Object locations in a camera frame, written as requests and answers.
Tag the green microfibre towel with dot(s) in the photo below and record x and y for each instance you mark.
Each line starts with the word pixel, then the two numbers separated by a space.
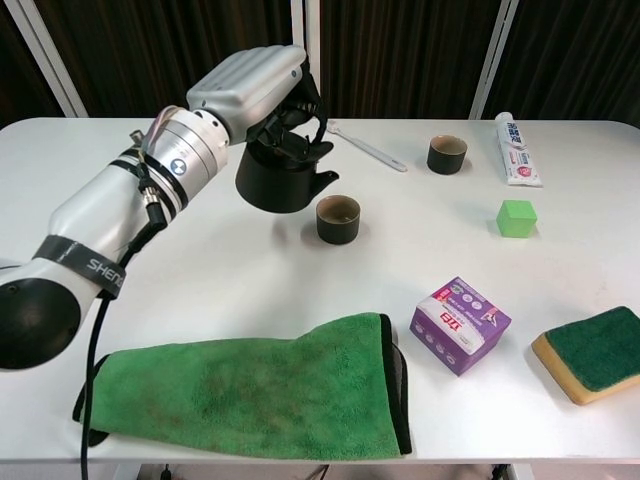
pixel 240 395

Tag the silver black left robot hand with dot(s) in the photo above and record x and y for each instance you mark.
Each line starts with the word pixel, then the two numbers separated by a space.
pixel 240 85

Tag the purple tissue pack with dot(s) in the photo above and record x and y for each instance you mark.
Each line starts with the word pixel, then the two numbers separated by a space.
pixel 457 330

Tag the black teapot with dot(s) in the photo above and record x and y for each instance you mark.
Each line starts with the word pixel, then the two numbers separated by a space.
pixel 275 185

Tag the green yellow sponge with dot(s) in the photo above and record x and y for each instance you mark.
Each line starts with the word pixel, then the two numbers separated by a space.
pixel 590 355

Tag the black curtain panel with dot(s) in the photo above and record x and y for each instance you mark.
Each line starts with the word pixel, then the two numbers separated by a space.
pixel 20 75
pixel 400 55
pixel 575 55
pixel 150 45

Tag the white toothbrush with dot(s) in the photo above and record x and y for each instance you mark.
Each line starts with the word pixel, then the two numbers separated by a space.
pixel 370 149

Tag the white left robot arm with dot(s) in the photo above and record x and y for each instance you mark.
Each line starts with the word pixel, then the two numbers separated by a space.
pixel 100 210

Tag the dark ceramic teacup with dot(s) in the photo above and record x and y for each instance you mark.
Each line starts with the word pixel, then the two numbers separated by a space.
pixel 446 159
pixel 338 225

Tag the white partition frame post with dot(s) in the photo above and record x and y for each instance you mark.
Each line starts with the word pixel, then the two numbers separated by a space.
pixel 50 60
pixel 306 25
pixel 492 60

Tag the green cube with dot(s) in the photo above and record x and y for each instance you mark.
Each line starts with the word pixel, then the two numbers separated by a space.
pixel 516 220

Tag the white toothpaste tube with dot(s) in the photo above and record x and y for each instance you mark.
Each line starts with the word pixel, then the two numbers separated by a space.
pixel 517 155

